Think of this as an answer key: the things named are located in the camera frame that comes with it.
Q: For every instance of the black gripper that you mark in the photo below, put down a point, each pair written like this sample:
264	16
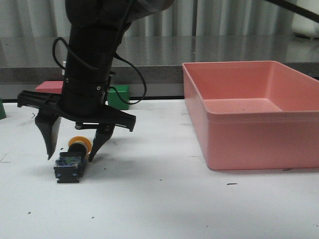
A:
81	102

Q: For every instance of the yellow push button switch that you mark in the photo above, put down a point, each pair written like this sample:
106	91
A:
70	165

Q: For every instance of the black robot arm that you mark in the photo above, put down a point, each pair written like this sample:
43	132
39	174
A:
97	28

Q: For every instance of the pink cube block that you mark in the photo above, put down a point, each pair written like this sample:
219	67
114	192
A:
50	87

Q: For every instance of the green cube block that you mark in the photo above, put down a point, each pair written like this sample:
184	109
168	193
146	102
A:
118	96

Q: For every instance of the green block at left edge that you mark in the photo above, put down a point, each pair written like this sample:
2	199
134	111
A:
2	110

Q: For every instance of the pink plastic bin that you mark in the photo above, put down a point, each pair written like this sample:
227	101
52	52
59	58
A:
253	114

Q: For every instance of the white object on counter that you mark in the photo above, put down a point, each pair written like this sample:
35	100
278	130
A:
305	27

